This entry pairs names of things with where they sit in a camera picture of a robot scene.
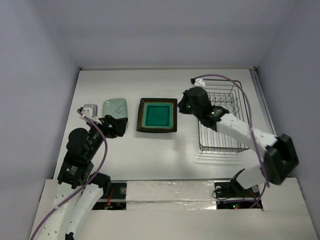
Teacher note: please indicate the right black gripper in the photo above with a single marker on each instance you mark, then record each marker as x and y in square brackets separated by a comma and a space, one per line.
[184, 100]

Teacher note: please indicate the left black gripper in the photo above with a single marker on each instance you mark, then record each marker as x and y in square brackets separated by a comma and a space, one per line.
[118, 124]

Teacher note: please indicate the light green plate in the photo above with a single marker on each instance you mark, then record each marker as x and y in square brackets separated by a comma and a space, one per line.
[116, 107]

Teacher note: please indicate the dark green square plate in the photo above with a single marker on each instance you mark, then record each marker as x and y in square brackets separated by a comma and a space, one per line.
[157, 115]

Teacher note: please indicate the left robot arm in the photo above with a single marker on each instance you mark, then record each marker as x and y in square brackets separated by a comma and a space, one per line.
[78, 187]

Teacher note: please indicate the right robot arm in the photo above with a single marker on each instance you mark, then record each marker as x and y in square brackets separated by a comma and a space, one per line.
[277, 156]

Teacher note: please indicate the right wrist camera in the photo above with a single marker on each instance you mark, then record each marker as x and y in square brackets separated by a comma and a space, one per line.
[198, 82]

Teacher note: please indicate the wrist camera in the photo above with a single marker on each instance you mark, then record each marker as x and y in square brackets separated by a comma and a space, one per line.
[89, 111]
[198, 82]

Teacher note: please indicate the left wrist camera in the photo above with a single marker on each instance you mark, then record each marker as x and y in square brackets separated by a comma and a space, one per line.
[89, 111]

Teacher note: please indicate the wire dish rack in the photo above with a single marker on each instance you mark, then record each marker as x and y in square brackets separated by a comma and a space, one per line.
[225, 94]

